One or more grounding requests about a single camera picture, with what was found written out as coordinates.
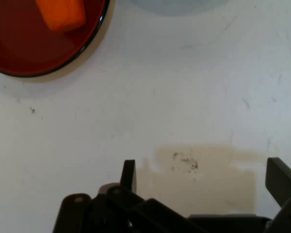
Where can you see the pale grey plate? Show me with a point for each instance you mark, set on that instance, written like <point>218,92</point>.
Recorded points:
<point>174,6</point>

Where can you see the orange carrot piece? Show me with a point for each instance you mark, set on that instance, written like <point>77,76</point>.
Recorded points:
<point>61,13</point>

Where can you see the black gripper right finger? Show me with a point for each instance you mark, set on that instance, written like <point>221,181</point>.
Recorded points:
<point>280,179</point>

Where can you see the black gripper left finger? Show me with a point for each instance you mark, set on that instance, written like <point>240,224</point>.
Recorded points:
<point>126,206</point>

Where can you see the red plate with black rim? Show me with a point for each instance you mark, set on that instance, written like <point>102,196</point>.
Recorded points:
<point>26,46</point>

